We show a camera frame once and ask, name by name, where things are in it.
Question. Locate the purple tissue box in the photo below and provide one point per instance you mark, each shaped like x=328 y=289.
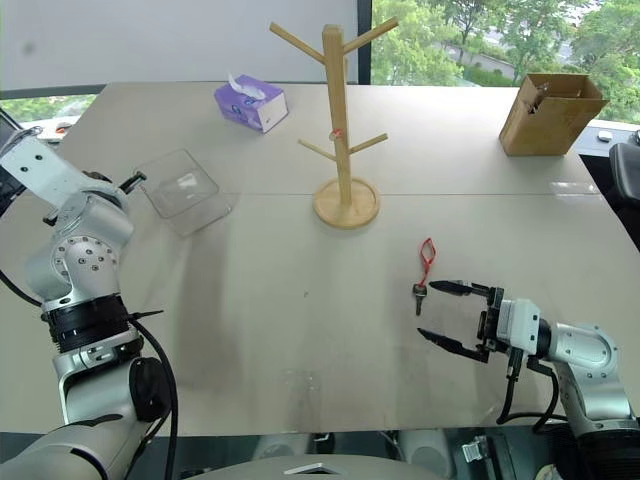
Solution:
x=250 y=102

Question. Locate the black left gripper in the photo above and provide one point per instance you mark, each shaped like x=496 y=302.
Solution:
x=6 y=192

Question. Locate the black office chair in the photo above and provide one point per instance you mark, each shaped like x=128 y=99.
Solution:
x=625 y=175

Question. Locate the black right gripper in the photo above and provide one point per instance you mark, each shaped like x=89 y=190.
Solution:
x=490 y=325

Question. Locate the small white desk object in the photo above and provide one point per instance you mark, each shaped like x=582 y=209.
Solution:
x=605 y=136

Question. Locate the clear plastic container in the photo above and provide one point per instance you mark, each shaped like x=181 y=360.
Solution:
x=185 y=192

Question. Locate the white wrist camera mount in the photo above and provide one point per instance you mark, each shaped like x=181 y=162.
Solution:
x=520 y=327
x=35 y=170

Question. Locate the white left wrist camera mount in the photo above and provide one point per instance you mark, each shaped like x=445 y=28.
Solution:
x=35 y=170

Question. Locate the brown cardboard box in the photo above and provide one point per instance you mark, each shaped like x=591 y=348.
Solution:
x=550 y=125

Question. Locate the dark side desk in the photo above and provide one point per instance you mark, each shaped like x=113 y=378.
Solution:
x=595 y=150

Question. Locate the black window frame post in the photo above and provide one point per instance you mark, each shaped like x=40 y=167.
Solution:
x=364 y=40

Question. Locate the wooden tree stand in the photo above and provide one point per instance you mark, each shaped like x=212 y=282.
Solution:
x=345 y=200

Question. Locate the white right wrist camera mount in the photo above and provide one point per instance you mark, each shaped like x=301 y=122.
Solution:
x=520 y=327

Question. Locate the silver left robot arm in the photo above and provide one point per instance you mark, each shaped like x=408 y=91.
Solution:
x=85 y=250

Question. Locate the small silver metal clip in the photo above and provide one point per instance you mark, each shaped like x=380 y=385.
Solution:
x=474 y=451

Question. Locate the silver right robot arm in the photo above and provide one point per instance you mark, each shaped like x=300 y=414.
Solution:
x=585 y=350

